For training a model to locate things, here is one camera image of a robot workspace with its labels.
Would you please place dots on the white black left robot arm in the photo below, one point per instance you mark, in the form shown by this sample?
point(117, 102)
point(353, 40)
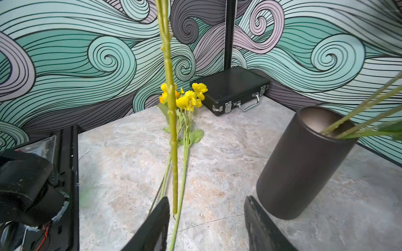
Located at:
point(26, 195)

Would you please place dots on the black ribbed hard case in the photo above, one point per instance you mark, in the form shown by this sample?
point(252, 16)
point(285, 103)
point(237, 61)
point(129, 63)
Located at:
point(233, 88)

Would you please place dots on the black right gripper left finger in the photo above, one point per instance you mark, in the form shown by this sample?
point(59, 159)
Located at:
point(152, 234)

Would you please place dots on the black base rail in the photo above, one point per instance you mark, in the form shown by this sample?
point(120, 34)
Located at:
point(61, 149)

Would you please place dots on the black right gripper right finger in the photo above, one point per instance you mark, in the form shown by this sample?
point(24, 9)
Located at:
point(263, 234)

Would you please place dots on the yellow flower bunch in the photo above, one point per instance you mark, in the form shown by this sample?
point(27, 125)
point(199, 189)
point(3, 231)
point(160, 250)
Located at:
point(187, 136)

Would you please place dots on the pale yellow blossom spray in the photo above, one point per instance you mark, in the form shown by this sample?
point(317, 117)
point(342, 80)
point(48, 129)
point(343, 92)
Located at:
point(163, 21)

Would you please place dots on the black cylindrical vase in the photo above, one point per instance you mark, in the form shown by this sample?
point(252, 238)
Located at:
point(302, 162)

